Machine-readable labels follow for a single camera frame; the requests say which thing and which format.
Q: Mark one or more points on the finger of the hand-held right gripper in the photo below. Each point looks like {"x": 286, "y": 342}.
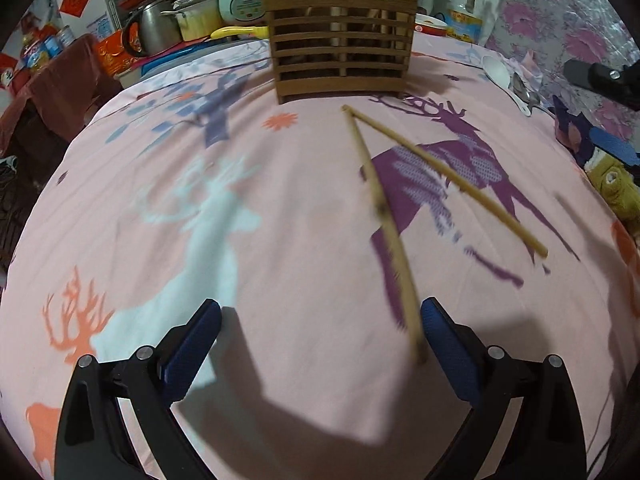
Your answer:
{"x": 617, "y": 149}
{"x": 600, "y": 80}

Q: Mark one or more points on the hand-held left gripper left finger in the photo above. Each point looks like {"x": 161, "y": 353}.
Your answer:
{"x": 192, "y": 355}

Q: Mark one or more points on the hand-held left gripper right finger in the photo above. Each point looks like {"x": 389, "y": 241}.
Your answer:
{"x": 450, "y": 355}

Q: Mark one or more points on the wooden chopstick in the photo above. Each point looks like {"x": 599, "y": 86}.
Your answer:
{"x": 450, "y": 178}
{"x": 376, "y": 200}

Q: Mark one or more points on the slatted wooden utensil holder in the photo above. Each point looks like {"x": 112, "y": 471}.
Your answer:
{"x": 340, "y": 91}

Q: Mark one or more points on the yellow green plush cloth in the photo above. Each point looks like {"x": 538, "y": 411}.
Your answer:
{"x": 612, "y": 185}

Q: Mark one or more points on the floral purple cloth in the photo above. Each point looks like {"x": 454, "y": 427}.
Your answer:
{"x": 550, "y": 20}

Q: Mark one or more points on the metal spoon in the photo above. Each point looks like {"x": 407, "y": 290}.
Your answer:
{"x": 521, "y": 90}

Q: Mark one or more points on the white plastic spoon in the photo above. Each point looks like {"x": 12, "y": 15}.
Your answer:
{"x": 497, "y": 72}

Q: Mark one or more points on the clear plastic oil bottle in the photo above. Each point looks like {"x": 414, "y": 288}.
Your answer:
{"x": 465, "y": 15}

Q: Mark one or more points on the pink deer printed tablecloth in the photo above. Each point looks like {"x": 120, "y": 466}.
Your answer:
{"x": 300, "y": 235}

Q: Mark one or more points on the white red bowl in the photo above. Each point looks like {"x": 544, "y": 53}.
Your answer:
{"x": 431, "y": 27}

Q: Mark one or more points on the maroon cloth covered cabinet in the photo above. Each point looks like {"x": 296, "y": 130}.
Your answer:
{"x": 60, "y": 95}

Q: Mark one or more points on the red orange printed box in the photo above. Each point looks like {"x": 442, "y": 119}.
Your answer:
{"x": 115, "y": 55}

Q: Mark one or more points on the metal cooking pot with lid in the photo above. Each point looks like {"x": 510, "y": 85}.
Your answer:
{"x": 200, "y": 22}

